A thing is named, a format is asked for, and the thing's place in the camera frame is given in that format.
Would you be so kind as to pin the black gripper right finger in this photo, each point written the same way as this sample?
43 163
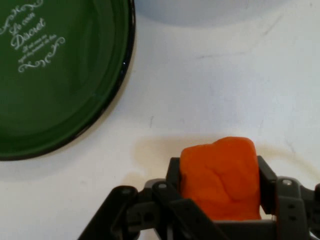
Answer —
292 207

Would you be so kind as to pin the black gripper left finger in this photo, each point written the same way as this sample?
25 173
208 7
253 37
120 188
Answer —
150 215

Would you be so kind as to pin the orange toy food chunk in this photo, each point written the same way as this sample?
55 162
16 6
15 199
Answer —
220 175

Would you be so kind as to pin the green plate with white print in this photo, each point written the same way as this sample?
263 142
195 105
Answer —
65 95

